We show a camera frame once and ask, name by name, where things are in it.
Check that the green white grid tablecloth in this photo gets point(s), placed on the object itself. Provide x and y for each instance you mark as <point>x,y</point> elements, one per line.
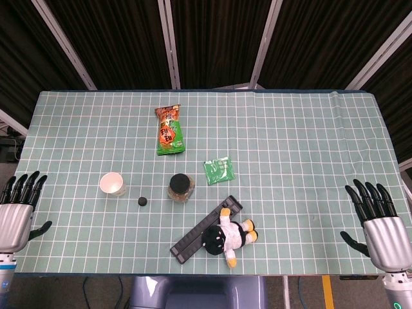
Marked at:
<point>289,145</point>

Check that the small green sachet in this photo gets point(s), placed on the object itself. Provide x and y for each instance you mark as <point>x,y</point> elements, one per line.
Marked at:
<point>219,170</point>

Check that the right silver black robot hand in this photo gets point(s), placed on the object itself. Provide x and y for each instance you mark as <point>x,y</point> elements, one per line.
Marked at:
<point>383,238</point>

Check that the plush doll with black hair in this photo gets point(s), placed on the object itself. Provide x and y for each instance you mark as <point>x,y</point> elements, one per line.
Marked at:
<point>227,238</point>

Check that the orange green snack bag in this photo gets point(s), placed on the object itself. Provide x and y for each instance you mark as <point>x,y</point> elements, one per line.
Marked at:
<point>169,132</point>

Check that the glass jar with black lid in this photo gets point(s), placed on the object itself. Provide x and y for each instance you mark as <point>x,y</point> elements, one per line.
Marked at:
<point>180,188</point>

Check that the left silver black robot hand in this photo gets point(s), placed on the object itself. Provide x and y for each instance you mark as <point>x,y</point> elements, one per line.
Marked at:
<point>12,222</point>

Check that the small black round cap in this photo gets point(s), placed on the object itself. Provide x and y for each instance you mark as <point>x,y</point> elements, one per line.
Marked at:
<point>142,201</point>

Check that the white paper cup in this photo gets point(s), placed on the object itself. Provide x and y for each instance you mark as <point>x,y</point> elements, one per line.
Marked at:
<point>112,184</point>

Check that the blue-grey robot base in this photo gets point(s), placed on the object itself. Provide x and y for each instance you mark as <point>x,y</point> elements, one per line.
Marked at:
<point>198,292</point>

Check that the yellow floor tape strip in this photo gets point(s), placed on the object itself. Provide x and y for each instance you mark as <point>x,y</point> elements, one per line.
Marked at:
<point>327,292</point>

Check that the black ribbed power strip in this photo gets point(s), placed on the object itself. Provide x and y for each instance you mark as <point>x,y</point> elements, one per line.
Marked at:
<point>193,236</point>

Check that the white aluminium frame post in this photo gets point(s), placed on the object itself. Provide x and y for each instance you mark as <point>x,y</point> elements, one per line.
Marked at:
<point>12,121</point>
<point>66,45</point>
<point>265,43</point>
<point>170,45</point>
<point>376,53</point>

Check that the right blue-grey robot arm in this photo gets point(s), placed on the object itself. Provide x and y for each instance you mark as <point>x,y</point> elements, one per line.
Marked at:
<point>397,289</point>

